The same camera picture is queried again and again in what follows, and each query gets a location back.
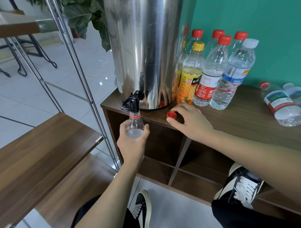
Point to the person's left hand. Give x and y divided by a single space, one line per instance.
131 148

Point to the person's black trousers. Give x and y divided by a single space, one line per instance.
235 217

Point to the person's right black shoe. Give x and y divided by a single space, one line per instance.
243 185

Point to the person's left black shoe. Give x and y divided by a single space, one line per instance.
141 206

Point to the clear bottle white cap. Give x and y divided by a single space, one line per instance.
294 91

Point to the red capped water bottle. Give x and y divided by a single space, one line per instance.
238 40
194 40
215 37

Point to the metal frame wooden shelf rack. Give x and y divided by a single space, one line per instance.
40 150

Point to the water bottle green red label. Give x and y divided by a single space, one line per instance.
281 105

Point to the orange juice bottle yellow cap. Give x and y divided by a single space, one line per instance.
189 82

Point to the person's right hand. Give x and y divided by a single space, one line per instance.
196 124

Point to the person's right thumb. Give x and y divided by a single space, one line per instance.
175 124

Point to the brown wooden cubby cabinet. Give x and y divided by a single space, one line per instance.
239 117

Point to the person's black shoe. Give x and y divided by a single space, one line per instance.
141 206
243 185

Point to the black metal chair legs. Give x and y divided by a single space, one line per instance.
43 52

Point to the person's right forearm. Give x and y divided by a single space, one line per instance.
258 157

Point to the black urn tap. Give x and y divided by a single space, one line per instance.
132 101

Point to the stainless steel water urn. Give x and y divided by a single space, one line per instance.
145 51

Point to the red plant pot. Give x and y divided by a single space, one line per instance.
75 33

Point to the person's left forearm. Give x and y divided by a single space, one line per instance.
110 199

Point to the clear plastic bottle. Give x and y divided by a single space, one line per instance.
134 125

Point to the person's left thumb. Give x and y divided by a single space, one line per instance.
146 131

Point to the red bottle cap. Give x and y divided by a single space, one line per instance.
171 114

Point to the green leafy plant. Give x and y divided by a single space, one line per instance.
82 14

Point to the water bottle white cap blue label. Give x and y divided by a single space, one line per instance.
231 77

